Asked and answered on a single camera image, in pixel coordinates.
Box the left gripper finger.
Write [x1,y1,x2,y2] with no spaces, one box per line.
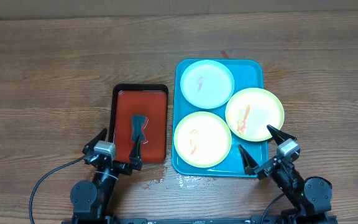
[129,136,142,164]
[82,128,108,154]

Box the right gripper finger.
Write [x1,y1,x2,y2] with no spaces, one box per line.
[237,144,259,175]
[267,124,296,146]

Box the yellow plate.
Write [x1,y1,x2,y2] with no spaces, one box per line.
[225,88,285,142]
[173,111,232,168]

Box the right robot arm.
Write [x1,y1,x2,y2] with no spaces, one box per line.
[237,125,337,224]

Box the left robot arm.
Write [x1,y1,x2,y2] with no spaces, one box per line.
[70,129,145,223]

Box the teal plastic tray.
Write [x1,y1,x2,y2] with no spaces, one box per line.
[172,58,269,177]

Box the black tray with red water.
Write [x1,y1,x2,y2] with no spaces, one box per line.
[108,83,168,163]

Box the light blue plate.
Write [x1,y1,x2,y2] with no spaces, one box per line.
[180,60,235,109]

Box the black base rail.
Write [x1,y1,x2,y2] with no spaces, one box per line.
[61,215,338,224]

